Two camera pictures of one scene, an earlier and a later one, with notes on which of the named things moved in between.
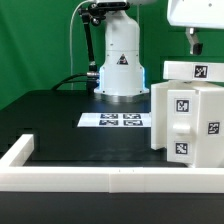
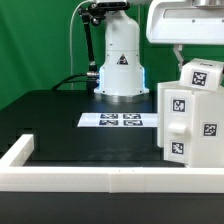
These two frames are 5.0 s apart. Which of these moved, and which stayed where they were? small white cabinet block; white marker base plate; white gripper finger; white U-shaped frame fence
Moved: small white cabinet block; white gripper finger
Stayed: white marker base plate; white U-shaped frame fence
